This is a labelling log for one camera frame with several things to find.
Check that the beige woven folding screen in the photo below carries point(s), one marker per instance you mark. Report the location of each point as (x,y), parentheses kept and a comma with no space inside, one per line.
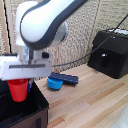
(80,36)

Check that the blue plastic bowl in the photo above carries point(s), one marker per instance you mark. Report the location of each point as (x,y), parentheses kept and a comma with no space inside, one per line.
(54,84)

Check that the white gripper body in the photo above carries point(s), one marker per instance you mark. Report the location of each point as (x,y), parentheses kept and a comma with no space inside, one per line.
(25,68)

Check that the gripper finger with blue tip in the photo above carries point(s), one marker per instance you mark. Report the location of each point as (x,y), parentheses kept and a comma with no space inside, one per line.
(30,85)

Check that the black hard case box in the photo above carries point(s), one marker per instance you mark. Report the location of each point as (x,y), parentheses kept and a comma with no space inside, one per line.
(111,53)

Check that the dark blue flat box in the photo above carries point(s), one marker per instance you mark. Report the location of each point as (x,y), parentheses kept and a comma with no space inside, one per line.
(65,78)

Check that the red plastic cup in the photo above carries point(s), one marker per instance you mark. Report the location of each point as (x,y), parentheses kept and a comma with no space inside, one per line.
(18,90)

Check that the black fabric storage bin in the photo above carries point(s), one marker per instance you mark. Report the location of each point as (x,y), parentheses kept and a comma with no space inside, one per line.
(23,111)

